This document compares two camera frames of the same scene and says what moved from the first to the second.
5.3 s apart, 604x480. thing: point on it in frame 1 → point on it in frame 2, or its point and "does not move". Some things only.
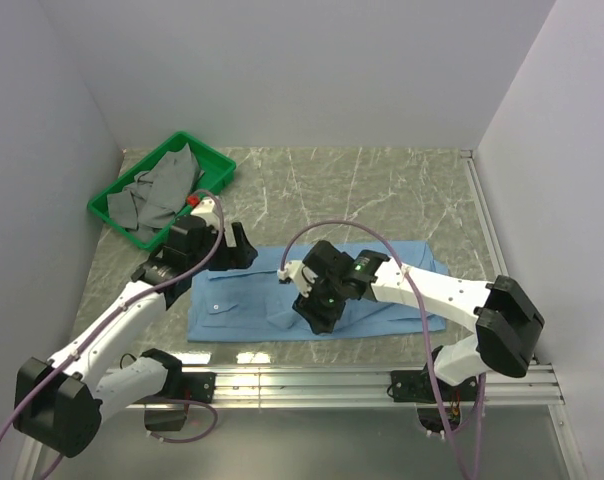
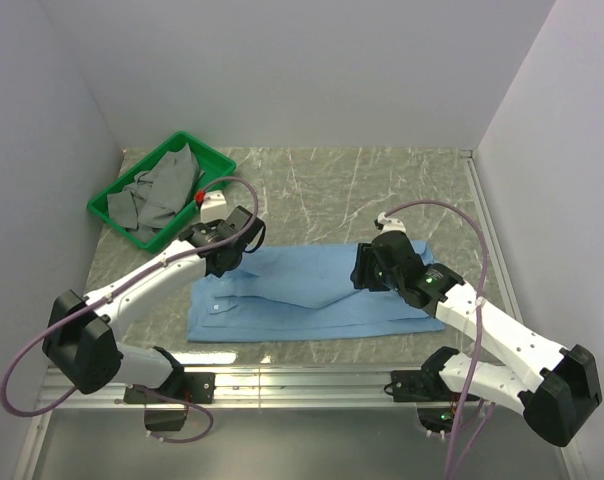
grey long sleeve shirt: [143, 206] does not move
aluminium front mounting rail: [520, 387] does not move
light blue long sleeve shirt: [249, 302] does not move
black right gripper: [307, 307] → [362, 275]
